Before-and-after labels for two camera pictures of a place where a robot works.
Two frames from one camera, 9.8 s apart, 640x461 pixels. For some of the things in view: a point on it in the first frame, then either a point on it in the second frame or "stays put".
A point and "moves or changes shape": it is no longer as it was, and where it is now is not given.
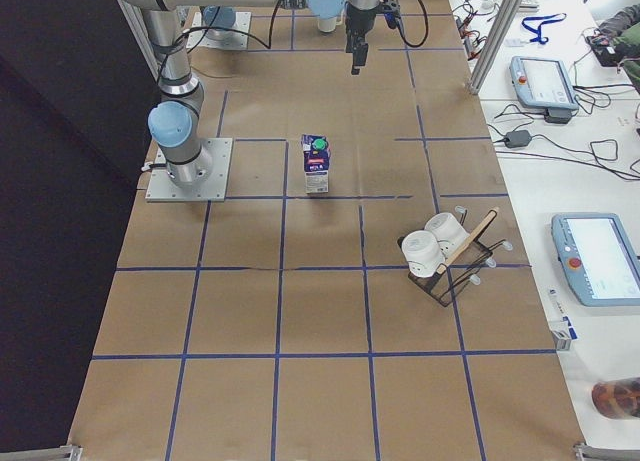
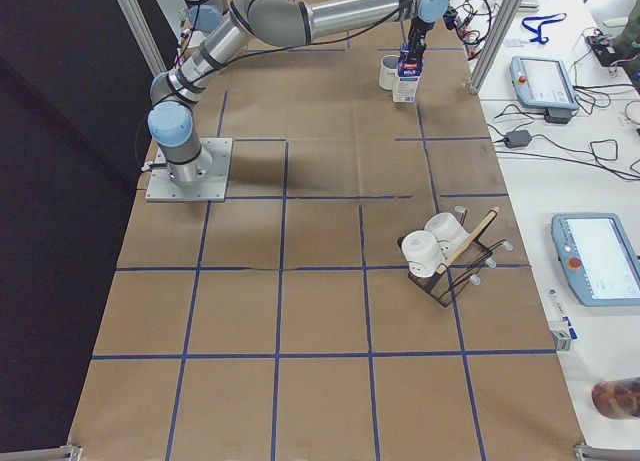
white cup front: x=423 y=253 stays put
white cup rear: x=449 y=233 stays put
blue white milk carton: x=316 y=155 to x=405 y=81
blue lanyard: x=542 y=40 stays put
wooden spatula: x=464 y=245 stays put
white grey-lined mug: x=329 y=23 moves or changes shape
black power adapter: x=517 y=138 stays put
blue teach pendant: x=599 y=257 stays put
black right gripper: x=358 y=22 to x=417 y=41
